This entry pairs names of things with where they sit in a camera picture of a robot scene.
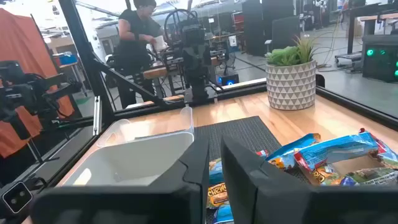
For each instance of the blue box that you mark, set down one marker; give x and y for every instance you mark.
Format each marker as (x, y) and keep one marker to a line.
(68, 59)

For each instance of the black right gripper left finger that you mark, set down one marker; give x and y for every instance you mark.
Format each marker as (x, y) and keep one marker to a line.
(124, 205)

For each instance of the person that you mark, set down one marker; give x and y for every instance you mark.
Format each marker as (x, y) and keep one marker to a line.
(133, 37)

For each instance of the orange cloth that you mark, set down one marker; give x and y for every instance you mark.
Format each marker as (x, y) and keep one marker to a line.
(18, 37)

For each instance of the dark woven placemat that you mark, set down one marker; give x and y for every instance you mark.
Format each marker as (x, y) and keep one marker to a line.
(236, 130)

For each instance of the small table-level camera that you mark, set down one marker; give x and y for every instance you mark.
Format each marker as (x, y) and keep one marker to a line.
(17, 197)

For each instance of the blue-lit black device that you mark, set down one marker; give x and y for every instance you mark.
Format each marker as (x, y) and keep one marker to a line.
(230, 81)

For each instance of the pale grey plastic bin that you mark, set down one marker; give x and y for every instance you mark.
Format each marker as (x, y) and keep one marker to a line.
(130, 161)

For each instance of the yellow chewy granola bar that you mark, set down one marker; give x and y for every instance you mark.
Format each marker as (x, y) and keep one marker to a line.
(217, 195)

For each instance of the black mechanical device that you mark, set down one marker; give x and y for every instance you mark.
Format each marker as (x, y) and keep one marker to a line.
(18, 90)

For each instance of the succulent in patterned pot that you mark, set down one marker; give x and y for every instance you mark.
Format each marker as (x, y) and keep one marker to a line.
(290, 87)

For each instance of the clear plastic bin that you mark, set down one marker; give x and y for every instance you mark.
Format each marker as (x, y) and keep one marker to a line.
(155, 124)

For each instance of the computer tower green lights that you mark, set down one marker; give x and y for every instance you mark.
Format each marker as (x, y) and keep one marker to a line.
(379, 65)

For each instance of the black aluminium table frame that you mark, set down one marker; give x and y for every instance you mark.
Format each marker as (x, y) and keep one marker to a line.
(82, 46)

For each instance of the blue red granola bar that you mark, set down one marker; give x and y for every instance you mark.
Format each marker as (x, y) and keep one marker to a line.
(339, 147)
(367, 177)
(262, 153)

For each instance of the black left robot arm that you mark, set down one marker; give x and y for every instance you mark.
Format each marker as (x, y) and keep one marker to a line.
(199, 87)

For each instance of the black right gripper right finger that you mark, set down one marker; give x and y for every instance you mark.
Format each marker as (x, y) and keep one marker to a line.
(280, 202)

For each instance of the black desk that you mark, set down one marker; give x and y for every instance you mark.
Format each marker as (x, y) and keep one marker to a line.
(351, 31)

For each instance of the white paper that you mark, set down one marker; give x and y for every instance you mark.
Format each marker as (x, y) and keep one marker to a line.
(160, 43)

